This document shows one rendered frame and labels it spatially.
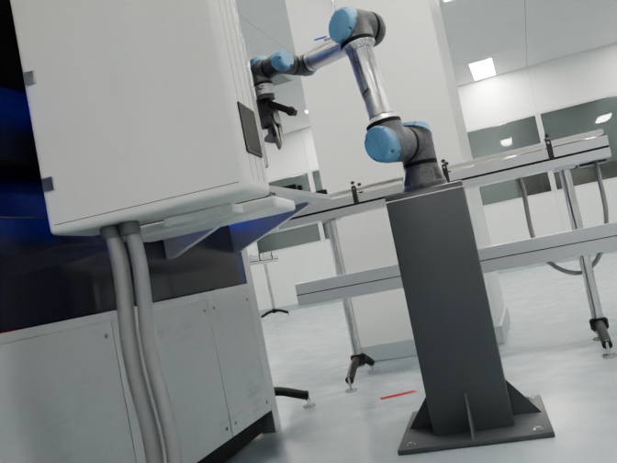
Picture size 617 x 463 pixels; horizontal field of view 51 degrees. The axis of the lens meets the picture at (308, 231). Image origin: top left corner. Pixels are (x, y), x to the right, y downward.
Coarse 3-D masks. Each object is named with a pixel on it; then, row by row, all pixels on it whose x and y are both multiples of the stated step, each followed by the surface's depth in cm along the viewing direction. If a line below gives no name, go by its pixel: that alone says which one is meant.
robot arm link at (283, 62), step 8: (272, 56) 242; (280, 56) 239; (288, 56) 242; (264, 64) 245; (272, 64) 242; (280, 64) 240; (288, 64) 241; (296, 64) 247; (264, 72) 246; (272, 72) 244; (280, 72) 244; (288, 72) 247
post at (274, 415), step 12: (252, 288) 266; (252, 300) 263; (252, 312) 261; (264, 348) 265; (264, 360) 262; (264, 372) 260; (276, 408) 264; (264, 420) 260; (276, 420) 261; (264, 432) 260
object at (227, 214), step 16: (208, 208) 157; (224, 208) 156; (240, 208) 161; (256, 208) 162; (272, 208) 162; (288, 208) 173; (160, 224) 168; (176, 224) 159; (192, 224) 166; (208, 224) 171; (224, 224) 180; (144, 240) 179
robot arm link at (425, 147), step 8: (416, 120) 215; (416, 128) 214; (424, 128) 215; (416, 136) 211; (424, 136) 214; (424, 144) 213; (432, 144) 216; (416, 152) 212; (424, 152) 214; (432, 152) 215; (416, 160) 214
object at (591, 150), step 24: (552, 144) 298; (576, 144) 292; (600, 144) 288; (456, 168) 318; (480, 168) 305; (504, 168) 302; (528, 168) 298; (552, 168) 295; (336, 192) 331; (360, 192) 337; (384, 192) 320; (312, 216) 333; (336, 216) 329
